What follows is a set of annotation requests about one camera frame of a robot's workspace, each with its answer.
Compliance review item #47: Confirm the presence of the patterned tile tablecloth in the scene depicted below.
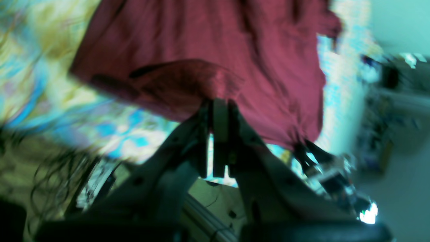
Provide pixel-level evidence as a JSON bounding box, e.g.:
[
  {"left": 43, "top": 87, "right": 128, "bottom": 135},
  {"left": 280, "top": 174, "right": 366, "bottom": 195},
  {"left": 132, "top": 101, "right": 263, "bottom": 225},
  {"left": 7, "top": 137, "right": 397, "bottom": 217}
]
[{"left": 1, "top": 0, "right": 381, "bottom": 163}]

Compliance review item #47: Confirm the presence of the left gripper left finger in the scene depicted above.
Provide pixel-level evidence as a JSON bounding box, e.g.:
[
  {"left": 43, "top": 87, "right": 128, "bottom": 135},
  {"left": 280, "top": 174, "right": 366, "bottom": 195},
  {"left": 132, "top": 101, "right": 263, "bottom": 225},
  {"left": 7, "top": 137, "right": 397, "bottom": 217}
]
[{"left": 35, "top": 101, "right": 213, "bottom": 242}]

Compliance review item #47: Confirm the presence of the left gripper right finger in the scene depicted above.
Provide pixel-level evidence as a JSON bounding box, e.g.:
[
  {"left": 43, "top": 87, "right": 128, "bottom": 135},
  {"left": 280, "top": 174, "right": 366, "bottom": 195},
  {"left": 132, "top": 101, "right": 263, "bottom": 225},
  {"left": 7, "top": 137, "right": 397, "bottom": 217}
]
[{"left": 212, "top": 99, "right": 393, "bottom": 242}]

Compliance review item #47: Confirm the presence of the maroon t-shirt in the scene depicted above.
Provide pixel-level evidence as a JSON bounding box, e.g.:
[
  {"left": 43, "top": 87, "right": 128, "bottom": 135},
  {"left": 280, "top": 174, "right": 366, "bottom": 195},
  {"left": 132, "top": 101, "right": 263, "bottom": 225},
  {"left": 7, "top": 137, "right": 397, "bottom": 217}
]
[{"left": 70, "top": 0, "right": 343, "bottom": 150}]

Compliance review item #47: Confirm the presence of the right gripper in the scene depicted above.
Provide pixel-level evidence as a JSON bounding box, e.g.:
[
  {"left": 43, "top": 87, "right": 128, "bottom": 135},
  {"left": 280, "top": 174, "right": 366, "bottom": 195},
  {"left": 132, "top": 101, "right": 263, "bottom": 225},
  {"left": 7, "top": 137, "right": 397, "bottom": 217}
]
[{"left": 295, "top": 141, "right": 378, "bottom": 224}]

